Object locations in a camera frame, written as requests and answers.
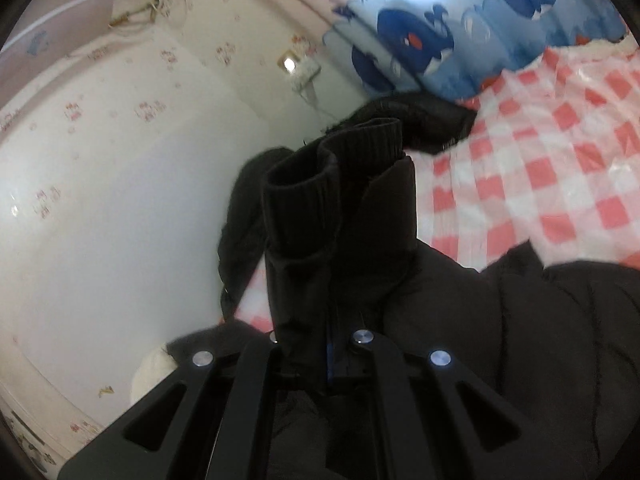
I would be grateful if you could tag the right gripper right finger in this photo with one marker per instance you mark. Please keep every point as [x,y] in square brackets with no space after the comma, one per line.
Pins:
[396,416]

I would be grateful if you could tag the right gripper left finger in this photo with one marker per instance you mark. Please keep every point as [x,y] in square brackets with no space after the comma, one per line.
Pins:
[210,419]

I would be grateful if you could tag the black puffer jacket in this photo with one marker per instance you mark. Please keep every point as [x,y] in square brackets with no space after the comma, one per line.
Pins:
[559,343]

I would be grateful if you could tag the cream quilted jacket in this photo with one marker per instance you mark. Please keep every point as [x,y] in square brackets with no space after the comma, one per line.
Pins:
[153,369]

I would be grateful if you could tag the red white checkered bed cover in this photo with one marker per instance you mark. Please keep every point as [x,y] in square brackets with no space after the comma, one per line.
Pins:
[553,158]

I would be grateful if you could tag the blue whale curtain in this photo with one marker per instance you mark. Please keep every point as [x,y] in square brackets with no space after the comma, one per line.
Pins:
[453,48]

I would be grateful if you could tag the black coat by wall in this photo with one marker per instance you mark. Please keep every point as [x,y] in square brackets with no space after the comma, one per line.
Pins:
[428,124]

